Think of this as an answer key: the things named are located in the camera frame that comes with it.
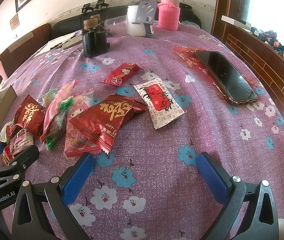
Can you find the white green candy packet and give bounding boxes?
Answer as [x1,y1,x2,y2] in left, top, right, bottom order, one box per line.
[0,121,12,142]

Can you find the pink My Melody snack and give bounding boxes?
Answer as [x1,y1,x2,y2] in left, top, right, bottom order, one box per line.
[63,88,103,158]

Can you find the green cake snack packet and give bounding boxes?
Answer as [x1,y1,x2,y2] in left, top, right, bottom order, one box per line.
[38,88,60,108]

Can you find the pink striped snack packet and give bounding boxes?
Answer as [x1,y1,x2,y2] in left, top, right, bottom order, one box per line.
[39,79,79,143]

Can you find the large dark red snack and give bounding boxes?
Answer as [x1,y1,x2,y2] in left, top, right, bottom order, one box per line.
[70,94,147,154]

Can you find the white red snack packet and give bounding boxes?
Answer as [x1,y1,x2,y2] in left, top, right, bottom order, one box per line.
[134,78,185,129]

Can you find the red cartoon girl snack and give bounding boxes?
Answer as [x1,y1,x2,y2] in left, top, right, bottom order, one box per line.
[102,63,142,87]

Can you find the small red yellow snack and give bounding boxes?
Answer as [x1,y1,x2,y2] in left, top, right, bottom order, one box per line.
[1,145,14,166]

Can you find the small green candy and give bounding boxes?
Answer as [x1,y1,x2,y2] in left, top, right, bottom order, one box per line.
[44,96,73,150]

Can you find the maroon armchair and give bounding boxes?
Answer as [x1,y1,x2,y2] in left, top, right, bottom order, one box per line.
[0,23,52,81]

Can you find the black smartphone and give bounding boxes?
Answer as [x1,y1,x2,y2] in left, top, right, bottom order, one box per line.
[194,50,258,106]

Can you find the white paper sheet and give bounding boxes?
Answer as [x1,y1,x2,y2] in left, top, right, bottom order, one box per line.
[33,31,79,57]

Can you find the purple floral tablecloth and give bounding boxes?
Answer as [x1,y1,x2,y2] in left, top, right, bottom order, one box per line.
[5,25,284,239]

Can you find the tan notebook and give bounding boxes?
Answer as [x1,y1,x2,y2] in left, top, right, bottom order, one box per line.
[62,35,82,50]

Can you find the black jar with cork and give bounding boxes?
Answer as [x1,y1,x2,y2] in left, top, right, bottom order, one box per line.
[82,18,110,58]
[90,14,101,21]

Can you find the black sofa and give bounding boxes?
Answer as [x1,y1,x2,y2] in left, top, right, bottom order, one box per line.
[52,2,202,38]

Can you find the red packet under phone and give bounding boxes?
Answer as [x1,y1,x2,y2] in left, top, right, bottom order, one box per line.
[172,45,255,86]

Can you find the white plastic container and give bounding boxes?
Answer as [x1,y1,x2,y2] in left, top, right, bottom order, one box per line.
[127,1,156,37]

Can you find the black clamps on sofa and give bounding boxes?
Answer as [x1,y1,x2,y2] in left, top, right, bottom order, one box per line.
[81,0,109,15]

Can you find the wooden sideboard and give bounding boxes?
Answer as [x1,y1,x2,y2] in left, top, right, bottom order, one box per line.
[211,0,284,153]

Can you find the grey phone stand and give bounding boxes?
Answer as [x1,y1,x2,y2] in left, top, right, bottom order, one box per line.
[132,0,158,38]

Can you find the pink thermos bottle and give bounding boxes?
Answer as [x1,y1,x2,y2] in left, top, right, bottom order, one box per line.
[158,0,181,31]

